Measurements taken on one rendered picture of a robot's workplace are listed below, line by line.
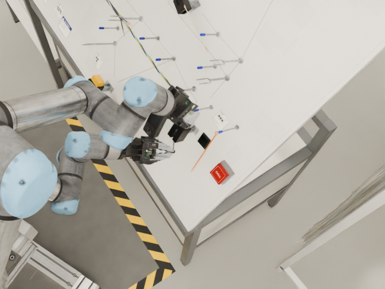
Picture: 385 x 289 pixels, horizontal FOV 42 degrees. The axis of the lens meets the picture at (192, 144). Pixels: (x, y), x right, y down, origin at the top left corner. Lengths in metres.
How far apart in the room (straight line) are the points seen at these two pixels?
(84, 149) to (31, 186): 0.53
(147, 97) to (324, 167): 1.81
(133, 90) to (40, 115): 0.23
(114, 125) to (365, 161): 1.96
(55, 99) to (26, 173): 0.31
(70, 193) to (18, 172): 0.58
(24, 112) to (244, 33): 0.68
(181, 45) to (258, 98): 0.32
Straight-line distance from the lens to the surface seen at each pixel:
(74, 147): 1.43
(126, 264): 2.60
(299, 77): 1.38
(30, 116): 1.11
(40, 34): 2.53
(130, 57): 1.78
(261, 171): 1.91
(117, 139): 1.25
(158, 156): 1.58
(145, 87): 1.21
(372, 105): 3.14
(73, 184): 1.49
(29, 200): 0.95
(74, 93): 1.24
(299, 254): 2.22
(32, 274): 2.44
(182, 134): 1.54
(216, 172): 1.54
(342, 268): 2.75
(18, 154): 0.93
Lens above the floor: 2.56
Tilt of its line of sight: 67 degrees down
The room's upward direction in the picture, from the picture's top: 9 degrees clockwise
